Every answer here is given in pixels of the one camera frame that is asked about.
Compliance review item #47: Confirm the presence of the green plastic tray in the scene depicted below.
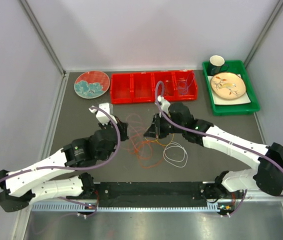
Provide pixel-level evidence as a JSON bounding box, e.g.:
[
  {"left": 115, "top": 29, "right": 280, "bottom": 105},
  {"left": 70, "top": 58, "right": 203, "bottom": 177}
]
[{"left": 202, "top": 60, "right": 261, "bottom": 116}]

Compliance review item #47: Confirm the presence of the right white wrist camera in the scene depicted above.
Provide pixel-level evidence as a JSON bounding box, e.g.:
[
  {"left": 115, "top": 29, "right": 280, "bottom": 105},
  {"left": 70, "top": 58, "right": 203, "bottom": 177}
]
[{"left": 157, "top": 95, "right": 171, "bottom": 114}]

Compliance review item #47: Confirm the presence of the beige bird pattern plate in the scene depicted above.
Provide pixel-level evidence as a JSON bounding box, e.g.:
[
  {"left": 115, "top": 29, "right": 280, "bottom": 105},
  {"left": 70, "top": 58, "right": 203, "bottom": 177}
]
[{"left": 210, "top": 72, "right": 247, "bottom": 100}]

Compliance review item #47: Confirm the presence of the white green cup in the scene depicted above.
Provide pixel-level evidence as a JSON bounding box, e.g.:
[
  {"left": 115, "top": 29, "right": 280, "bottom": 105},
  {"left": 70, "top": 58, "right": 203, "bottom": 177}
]
[{"left": 207, "top": 55, "right": 230, "bottom": 76}]

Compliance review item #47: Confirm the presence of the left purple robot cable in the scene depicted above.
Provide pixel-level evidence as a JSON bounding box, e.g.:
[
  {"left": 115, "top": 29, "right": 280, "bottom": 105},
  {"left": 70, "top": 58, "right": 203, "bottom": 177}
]
[{"left": 0, "top": 106, "right": 122, "bottom": 198}]

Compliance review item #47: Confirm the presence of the red four-compartment bin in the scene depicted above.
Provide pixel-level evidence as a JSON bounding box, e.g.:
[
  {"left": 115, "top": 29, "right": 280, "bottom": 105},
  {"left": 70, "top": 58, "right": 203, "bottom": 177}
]
[{"left": 110, "top": 70, "right": 198, "bottom": 105}]

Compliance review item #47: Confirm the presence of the aluminium frame right post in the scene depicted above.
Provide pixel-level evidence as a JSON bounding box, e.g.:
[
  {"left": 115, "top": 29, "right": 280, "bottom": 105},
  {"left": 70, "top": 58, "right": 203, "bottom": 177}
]
[{"left": 243, "top": 0, "right": 283, "bottom": 68}]

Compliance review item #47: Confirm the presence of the yellow wire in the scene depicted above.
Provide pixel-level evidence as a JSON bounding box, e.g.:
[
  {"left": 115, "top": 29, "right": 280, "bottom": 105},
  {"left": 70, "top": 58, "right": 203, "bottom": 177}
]
[{"left": 151, "top": 133, "right": 176, "bottom": 148}]

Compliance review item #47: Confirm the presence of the grey slotted cable duct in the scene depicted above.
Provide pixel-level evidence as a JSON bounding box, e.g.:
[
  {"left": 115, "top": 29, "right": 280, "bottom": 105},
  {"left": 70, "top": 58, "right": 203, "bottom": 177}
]
[{"left": 31, "top": 201, "right": 220, "bottom": 213}]

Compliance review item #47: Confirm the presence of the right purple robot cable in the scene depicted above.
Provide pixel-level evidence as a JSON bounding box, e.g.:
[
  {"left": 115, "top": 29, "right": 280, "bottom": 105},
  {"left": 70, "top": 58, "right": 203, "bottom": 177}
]
[{"left": 154, "top": 81, "right": 283, "bottom": 196}]

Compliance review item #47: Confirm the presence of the brown wire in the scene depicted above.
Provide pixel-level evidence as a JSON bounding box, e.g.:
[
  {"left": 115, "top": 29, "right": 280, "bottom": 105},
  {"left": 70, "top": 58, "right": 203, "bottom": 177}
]
[{"left": 157, "top": 79, "right": 175, "bottom": 97}]

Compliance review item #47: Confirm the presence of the pink wire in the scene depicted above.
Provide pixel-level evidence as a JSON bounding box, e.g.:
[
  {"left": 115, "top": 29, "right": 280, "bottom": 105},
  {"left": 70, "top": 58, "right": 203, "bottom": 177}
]
[{"left": 126, "top": 113, "right": 145, "bottom": 151}]

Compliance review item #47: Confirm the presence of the blue wire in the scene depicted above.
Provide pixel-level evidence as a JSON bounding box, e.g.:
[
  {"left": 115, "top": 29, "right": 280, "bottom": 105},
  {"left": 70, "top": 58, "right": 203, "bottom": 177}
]
[{"left": 176, "top": 72, "right": 195, "bottom": 96}]

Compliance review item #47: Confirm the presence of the aluminium frame post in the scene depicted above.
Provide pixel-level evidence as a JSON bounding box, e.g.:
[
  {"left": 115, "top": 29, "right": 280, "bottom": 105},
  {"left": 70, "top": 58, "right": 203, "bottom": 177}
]
[
  {"left": 243, "top": 0, "right": 283, "bottom": 68},
  {"left": 18, "top": 0, "right": 66, "bottom": 76}
]

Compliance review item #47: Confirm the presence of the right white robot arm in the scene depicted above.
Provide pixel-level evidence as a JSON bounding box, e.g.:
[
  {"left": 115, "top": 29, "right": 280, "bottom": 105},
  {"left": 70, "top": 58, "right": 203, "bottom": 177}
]
[{"left": 144, "top": 102, "right": 283, "bottom": 198}]

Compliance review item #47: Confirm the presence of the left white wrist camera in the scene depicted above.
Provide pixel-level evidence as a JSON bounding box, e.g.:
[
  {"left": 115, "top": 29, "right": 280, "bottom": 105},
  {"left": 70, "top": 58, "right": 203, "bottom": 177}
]
[{"left": 89, "top": 102, "right": 118, "bottom": 126}]

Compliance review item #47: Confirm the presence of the red blue floral plate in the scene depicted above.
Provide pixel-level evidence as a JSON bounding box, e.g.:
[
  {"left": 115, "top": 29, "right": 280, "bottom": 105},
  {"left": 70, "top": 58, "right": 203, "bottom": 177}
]
[{"left": 74, "top": 71, "right": 111, "bottom": 99}]

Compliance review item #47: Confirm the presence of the white wire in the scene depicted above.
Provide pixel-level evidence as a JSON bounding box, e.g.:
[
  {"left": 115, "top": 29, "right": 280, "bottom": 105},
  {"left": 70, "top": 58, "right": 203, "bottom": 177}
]
[{"left": 163, "top": 141, "right": 189, "bottom": 169}]

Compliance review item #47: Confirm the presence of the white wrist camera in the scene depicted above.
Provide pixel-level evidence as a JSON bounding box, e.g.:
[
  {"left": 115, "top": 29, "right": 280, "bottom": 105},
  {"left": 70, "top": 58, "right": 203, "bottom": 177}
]
[
  {"left": 157, "top": 95, "right": 171, "bottom": 114},
  {"left": 89, "top": 102, "right": 118, "bottom": 126}
]

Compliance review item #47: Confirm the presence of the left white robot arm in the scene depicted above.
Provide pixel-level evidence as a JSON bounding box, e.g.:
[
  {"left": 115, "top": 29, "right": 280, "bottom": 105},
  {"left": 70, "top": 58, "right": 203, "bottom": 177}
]
[{"left": 0, "top": 117, "right": 129, "bottom": 213}]

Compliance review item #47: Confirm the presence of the aluminium frame left post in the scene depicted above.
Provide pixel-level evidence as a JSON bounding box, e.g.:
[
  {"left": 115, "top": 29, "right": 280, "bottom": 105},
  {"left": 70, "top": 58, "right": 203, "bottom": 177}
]
[{"left": 18, "top": 0, "right": 66, "bottom": 76}]

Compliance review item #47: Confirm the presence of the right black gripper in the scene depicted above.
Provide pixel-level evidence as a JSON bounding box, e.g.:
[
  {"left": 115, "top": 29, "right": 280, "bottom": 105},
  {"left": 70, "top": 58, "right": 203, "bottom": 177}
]
[{"left": 144, "top": 113, "right": 185, "bottom": 140}]

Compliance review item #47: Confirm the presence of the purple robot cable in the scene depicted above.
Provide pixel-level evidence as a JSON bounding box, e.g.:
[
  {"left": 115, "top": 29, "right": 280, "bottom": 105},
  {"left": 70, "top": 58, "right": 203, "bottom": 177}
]
[
  {"left": 0, "top": 106, "right": 122, "bottom": 198},
  {"left": 154, "top": 81, "right": 283, "bottom": 196}
]

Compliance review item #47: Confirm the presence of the white square plate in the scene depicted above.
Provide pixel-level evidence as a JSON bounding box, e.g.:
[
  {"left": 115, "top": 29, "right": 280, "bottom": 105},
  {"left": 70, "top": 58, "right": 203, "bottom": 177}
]
[{"left": 208, "top": 76, "right": 251, "bottom": 106}]

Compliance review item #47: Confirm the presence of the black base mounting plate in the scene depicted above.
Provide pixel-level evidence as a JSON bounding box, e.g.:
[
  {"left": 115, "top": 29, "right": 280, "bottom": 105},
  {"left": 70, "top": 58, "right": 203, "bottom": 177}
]
[{"left": 66, "top": 181, "right": 235, "bottom": 208}]

